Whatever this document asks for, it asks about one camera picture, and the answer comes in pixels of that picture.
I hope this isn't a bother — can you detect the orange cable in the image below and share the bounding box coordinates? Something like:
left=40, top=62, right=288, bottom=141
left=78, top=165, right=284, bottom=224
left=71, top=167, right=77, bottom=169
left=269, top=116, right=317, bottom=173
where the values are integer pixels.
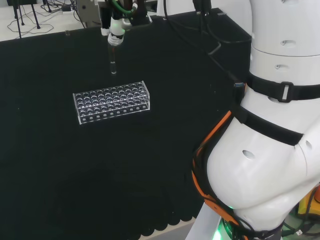
left=191, top=109, right=251, bottom=240

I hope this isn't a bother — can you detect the black cable connector block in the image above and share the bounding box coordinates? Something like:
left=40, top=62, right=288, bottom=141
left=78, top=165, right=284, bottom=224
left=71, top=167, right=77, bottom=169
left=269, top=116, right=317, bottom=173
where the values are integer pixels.
left=191, top=0, right=212, bottom=16

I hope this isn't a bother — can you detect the black bench cloth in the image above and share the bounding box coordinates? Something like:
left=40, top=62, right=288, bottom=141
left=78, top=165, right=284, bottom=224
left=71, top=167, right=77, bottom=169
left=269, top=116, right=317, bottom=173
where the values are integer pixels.
left=0, top=6, right=253, bottom=238

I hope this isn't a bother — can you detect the short black tripod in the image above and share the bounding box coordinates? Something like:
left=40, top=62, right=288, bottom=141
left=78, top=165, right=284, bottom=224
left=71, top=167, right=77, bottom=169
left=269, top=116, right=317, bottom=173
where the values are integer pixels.
left=41, top=0, right=54, bottom=14

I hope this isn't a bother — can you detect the tall black tripod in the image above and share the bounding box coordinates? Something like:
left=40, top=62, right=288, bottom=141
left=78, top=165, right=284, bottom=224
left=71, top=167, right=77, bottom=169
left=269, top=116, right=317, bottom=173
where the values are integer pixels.
left=6, top=0, right=41, bottom=40

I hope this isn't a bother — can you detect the black USB cable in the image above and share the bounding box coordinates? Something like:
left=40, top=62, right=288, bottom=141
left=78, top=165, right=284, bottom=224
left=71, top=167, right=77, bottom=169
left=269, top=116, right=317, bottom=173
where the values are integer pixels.
left=163, top=0, right=247, bottom=89

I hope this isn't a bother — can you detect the green cable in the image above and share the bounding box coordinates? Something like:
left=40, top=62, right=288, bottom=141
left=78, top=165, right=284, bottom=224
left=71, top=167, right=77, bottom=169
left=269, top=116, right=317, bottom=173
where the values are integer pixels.
left=111, top=0, right=139, bottom=16

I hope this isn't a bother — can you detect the yellow stop button box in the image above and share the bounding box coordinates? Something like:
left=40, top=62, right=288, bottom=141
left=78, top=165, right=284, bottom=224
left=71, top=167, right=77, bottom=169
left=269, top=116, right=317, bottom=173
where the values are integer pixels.
left=296, top=183, right=320, bottom=222

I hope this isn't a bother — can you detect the clear glass test tube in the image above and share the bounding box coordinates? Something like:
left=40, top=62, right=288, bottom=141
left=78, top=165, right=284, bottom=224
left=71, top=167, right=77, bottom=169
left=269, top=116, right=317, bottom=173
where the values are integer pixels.
left=108, top=42, right=119, bottom=76

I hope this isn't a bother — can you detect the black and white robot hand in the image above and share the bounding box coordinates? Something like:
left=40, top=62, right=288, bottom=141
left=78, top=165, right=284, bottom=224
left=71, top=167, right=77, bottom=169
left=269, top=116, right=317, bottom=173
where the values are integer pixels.
left=99, top=0, right=153, bottom=47

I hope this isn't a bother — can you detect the clear plastic test tube rack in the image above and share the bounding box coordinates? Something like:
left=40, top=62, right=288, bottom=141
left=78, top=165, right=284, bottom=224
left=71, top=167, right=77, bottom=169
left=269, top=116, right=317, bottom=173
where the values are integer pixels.
left=72, top=80, right=152, bottom=126

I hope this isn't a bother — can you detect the grey metal equipment box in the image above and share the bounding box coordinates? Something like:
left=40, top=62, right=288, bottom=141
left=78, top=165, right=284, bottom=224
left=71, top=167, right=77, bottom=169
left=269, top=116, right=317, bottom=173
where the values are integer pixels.
left=75, top=0, right=102, bottom=28

